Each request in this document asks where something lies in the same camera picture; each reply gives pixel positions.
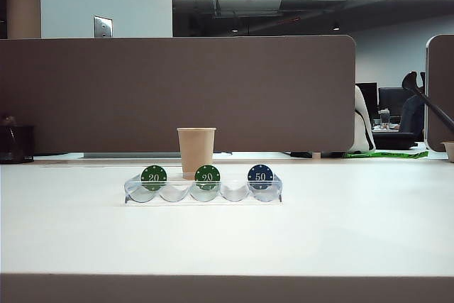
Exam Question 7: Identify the clear acrylic chip tray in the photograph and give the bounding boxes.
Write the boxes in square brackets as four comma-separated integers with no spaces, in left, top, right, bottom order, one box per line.
[123,171,284,205]

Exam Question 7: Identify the metal wall switch plate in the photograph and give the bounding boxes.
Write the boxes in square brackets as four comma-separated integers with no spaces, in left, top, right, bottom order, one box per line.
[93,15,114,38]

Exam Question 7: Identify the white bag with black strap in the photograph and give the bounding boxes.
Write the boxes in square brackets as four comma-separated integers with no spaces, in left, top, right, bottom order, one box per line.
[353,86,377,152]

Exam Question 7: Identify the black mesh pen holder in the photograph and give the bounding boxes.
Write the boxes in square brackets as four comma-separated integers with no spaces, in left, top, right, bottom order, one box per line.
[0,114,36,164]

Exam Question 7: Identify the black flat bag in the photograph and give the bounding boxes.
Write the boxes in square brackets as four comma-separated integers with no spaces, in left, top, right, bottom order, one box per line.
[372,131,419,150]

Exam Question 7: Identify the narrow black monitor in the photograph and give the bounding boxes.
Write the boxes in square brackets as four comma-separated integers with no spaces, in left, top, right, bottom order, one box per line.
[355,82,379,119]

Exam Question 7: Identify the blue 50 poker chip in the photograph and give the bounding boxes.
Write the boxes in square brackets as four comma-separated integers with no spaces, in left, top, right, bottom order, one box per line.
[247,163,275,190]

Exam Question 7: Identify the green tape strip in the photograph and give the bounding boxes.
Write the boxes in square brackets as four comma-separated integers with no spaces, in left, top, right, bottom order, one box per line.
[342,150,429,160]

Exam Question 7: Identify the wide brown desk partition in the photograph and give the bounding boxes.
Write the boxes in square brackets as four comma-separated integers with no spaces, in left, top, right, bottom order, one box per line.
[0,35,357,155]

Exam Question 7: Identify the black angled rod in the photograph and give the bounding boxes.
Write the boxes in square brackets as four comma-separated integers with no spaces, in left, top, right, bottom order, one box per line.
[402,70,454,125]

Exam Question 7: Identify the green 20 poker chip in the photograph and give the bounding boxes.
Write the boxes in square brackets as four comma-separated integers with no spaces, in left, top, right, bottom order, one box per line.
[140,164,167,191]
[194,164,221,190]

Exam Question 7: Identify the wide black monitor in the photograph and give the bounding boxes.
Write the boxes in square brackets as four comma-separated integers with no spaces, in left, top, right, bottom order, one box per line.
[377,87,416,119]

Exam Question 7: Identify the person in blue shirt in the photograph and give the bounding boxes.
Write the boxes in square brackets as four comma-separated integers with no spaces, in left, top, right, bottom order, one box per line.
[399,95,426,134]

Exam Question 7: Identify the beige paper bowl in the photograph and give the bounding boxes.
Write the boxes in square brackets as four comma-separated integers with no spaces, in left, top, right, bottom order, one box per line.
[440,141,454,162]

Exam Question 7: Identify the narrow brown desk partition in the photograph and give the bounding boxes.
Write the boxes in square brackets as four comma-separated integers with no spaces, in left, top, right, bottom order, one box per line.
[425,34,454,153]

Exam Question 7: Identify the brown paper cup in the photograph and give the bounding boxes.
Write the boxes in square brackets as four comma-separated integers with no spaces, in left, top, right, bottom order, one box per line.
[176,126,217,180]

